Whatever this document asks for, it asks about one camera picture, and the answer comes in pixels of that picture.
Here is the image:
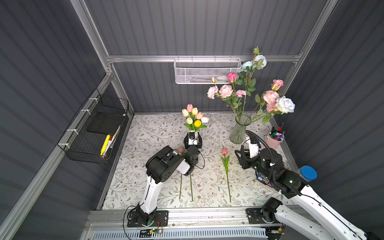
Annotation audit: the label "white ribbed ceramic vase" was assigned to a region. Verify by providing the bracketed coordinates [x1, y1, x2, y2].
[193, 132, 201, 141]

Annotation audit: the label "dark pink tulip stem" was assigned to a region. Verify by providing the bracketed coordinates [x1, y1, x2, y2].
[221, 148, 232, 203]

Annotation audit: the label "light pink tulip stem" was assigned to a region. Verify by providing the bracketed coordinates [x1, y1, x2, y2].
[177, 146, 186, 200]

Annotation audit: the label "peach pink tulip stem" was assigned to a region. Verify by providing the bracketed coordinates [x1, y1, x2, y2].
[190, 174, 194, 202]

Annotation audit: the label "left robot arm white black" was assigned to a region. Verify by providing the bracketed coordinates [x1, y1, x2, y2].
[135, 131, 203, 226]

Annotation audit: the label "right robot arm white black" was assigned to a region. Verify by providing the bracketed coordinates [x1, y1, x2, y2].
[235, 148, 379, 240]

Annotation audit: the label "tulip bouquet in vase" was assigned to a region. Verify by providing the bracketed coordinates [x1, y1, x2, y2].
[182, 104, 209, 133]

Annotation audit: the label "clear glass vase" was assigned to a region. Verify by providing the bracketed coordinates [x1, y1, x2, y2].
[230, 114, 251, 144]

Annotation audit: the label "rose bouquet in glass vase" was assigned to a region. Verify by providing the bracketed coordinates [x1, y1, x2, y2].
[207, 47, 296, 124]

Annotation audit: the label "blue printed card pack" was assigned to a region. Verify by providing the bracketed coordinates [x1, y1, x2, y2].
[257, 174, 274, 189]

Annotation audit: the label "pink pen holder cup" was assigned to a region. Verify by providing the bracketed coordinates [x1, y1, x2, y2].
[266, 135, 284, 150]

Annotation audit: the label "markers in pink cup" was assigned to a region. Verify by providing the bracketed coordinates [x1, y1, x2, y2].
[269, 123, 285, 141]

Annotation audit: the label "clear jar blue lid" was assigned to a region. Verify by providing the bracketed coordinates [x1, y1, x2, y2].
[296, 166, 318, 182]

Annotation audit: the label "yellow marker in basket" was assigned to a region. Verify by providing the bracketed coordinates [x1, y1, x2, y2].
[100, 135, 111, 156]

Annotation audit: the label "black notebook in basket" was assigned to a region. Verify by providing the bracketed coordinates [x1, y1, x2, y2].
[87, 112, 126, 135]

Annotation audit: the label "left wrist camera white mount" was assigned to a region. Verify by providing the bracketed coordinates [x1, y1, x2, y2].
[188, 132, 198, 146]

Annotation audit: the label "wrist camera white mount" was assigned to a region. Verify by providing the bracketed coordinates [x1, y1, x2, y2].
[249, 140, 260, 159]
[188, 132, 198, 146]

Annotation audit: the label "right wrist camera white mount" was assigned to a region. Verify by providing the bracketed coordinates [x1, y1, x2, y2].
[249, 140, 260, 159]

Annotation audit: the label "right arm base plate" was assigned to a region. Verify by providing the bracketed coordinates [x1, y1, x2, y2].
[246, 207, 280, 224]

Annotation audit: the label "white wire mesh basket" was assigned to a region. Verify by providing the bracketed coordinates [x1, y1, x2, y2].
[173, 57, 242, 85]

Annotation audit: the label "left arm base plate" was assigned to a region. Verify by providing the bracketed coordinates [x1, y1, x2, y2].
[125, 210, 169, 228]

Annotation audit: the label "black wire wall basket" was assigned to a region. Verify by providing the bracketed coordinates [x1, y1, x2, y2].
[58, 91, 130, 165]

